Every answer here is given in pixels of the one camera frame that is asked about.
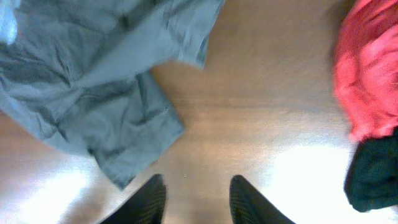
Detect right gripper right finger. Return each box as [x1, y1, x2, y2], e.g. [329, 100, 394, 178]
[229, 175, 295, 224]

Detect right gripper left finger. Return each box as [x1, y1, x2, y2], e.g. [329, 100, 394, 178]
[99, 174, 167, 224]

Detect grey cargo shorts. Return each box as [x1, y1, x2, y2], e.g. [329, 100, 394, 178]
[1, 0, 224, 189]

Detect black garment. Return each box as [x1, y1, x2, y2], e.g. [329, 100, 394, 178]
[344, 129, 397, 212]

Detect red garment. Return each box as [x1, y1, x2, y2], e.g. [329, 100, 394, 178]
[333, 0, 397, 141]

